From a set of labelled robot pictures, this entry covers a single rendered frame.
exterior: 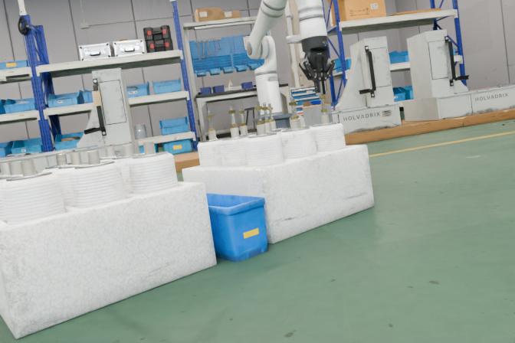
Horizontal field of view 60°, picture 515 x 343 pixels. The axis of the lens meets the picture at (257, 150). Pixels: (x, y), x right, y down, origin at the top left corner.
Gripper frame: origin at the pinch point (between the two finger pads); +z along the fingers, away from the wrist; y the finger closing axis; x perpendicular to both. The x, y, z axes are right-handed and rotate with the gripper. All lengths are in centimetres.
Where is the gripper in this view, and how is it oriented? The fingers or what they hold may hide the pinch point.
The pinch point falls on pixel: (320, 88)
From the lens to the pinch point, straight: 130.6
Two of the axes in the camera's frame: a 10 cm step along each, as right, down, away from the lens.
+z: 1.4, 9.9, 0.7
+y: 7.8, -1.6, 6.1
